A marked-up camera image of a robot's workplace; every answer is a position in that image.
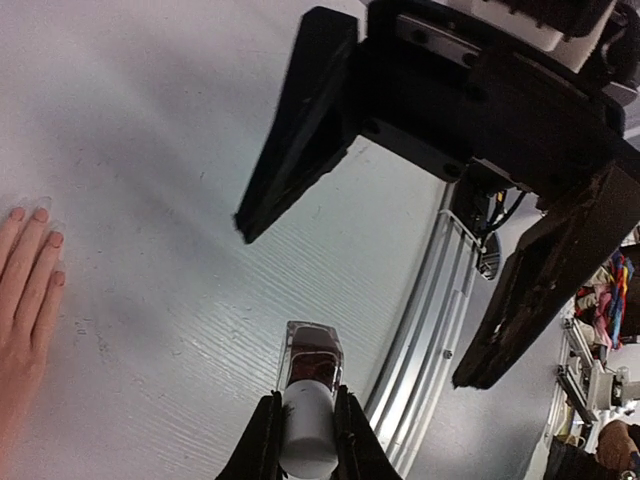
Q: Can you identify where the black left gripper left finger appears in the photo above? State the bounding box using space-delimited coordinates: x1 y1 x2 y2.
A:
216 391 283 480

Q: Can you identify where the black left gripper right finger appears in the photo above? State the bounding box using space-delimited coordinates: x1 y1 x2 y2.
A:
332 385 400 480

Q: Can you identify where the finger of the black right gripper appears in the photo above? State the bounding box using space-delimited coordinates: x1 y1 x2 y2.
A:
234 7 358 244
452 163 639 390

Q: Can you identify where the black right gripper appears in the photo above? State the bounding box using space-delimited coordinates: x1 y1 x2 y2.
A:
354 1 639 195

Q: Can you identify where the white nail polish cap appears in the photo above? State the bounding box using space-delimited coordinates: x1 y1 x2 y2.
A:
279 380 338 479

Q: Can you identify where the red nail polish bottle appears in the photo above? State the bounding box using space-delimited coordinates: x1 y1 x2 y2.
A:
276 321 344 398

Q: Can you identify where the mannequin hand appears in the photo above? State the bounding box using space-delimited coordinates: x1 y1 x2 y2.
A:
1 207 66 471

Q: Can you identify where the aluminium table frame rail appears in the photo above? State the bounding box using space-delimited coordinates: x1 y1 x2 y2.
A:
365 185 507 477

